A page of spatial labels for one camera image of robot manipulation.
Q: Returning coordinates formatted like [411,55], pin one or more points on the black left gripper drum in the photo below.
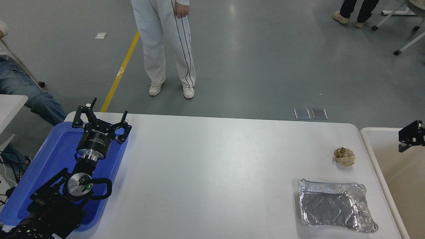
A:
[94,141]

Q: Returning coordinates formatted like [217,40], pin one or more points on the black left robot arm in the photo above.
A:
[53,209]

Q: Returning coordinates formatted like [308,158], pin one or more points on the person's hand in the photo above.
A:
[182,9]

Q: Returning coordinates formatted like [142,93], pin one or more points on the blue plastic tray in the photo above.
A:
[49,159]

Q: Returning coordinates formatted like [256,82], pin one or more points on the large pale bin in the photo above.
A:
[398,186]

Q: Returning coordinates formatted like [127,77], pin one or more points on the yellow floor tape line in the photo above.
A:
[121,69]

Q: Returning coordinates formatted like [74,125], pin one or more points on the seated person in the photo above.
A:
[20,89]

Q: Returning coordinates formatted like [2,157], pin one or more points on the small white side table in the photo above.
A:
[10,106]

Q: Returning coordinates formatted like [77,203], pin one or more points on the crumpled tan paper ball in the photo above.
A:
[344,156]

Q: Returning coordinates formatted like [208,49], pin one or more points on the metal chair leg with castor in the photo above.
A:
[23,64]

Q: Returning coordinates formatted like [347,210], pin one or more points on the white paper slip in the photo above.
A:
[100,35]

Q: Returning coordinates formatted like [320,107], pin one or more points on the standing person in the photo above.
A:
[152,39]

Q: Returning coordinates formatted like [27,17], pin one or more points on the clear floor plate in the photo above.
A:
[319,114]
[302,114]

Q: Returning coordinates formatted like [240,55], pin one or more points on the silver foil tray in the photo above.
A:
[332,204]

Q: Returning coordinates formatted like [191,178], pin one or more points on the white wheeled stand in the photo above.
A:
[390,15]

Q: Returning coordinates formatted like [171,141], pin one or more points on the walking person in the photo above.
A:
[363,10]

